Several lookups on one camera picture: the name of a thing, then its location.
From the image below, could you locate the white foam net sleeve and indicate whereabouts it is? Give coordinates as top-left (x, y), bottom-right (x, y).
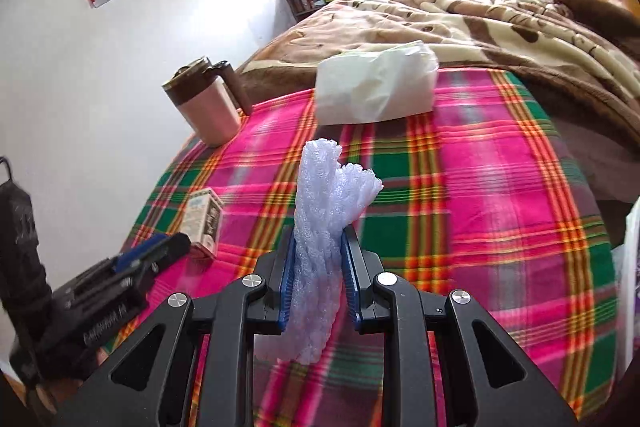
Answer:
top-left (255, 139), bottom-right (383, 365)

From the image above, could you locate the white round trash bin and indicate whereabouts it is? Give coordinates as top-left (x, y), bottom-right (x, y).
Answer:
top-left (612, 199), bottom-right (640, 379)

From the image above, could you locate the small beige carton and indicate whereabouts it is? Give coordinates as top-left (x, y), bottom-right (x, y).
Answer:
top-left (179, 187), bottom-right (224, 259)

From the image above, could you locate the pink plaid bed sheet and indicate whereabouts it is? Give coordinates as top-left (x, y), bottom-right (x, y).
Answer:
top-left (126, 69), bottom-right (616, 417)

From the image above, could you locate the pink brown thermos mug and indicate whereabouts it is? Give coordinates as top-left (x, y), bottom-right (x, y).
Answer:
top-left (163, 56), bottom-right (253, 147)

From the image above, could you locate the white tissue pack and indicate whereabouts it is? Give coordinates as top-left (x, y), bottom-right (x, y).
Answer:
top-left (314, 41), bottom-right (439, 126)

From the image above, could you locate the brown beige fleece blanket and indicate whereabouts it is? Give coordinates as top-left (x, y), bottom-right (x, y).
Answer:
top-left (240, 0), bottom-right (639, 150)

